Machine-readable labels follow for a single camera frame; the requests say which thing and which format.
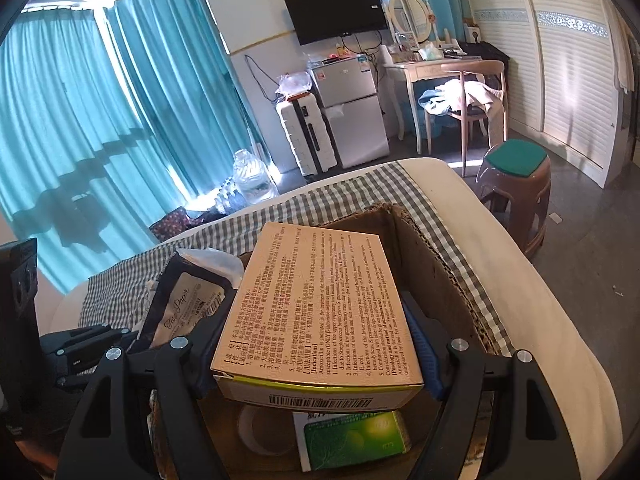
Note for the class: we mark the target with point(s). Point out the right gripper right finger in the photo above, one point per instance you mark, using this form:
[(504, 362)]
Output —
[(527, 437)]

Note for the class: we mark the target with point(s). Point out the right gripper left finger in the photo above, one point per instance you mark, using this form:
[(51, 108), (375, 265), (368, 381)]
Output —
[(109, 436)]

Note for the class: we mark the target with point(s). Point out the white tape roll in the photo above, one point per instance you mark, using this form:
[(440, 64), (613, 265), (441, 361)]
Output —
[(266, 431)]

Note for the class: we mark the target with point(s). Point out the dark tissue paper pack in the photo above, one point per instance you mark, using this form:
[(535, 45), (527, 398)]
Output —
[(194, 285)]

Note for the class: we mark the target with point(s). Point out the green 999 medicine box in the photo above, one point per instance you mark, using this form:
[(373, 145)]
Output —
[(329, 441)]

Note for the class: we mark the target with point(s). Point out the tan cardboard medicine box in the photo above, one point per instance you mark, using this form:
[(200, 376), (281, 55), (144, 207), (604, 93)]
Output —
[(317, 325)]

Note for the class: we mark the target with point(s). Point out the checkered tablecloth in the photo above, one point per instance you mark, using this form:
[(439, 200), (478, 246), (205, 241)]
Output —
[(118, 294)]

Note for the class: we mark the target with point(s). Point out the dark patterned bag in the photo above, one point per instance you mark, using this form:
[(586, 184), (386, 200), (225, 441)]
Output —
[(174, 223)]

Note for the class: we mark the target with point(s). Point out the white bed mattress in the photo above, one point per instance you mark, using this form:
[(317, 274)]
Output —
[(533, 318)]

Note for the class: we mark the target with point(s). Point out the water bottle pack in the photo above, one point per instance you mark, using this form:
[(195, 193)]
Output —
[(229, 198)]

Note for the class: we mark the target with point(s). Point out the brown stool teal cushion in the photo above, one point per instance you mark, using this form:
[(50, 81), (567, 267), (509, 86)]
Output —
[(514, 182)]

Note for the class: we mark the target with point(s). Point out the teal curtain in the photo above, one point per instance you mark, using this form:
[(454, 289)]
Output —
[(112, 117)]

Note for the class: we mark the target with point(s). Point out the large water jug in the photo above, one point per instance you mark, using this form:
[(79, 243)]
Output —
[(251, 177)]

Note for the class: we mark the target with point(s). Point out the wooden chair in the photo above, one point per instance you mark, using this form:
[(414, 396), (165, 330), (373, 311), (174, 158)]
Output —
[(490, 72)]

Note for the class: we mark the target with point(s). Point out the clothes on chair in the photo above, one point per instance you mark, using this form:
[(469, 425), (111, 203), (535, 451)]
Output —
[(450, 97)]

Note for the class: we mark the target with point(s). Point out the white suitcase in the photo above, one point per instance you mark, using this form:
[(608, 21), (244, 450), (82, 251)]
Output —
[(307, 135)]

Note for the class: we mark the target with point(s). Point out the white louvered wardrobe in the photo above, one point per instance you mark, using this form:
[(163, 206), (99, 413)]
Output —
[(571, 77)]

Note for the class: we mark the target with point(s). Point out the wooden desk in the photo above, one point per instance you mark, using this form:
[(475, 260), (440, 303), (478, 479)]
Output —
[(403, 82)]

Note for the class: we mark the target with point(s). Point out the silver mini fridge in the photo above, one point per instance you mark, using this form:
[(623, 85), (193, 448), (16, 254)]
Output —
[(349, 102)]

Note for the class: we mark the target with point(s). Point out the oval vanity mirror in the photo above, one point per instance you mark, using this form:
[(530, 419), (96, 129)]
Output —
[(412, 20)]

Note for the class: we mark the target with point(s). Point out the black wall television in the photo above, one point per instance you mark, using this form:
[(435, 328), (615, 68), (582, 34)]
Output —
[(316, 20)]

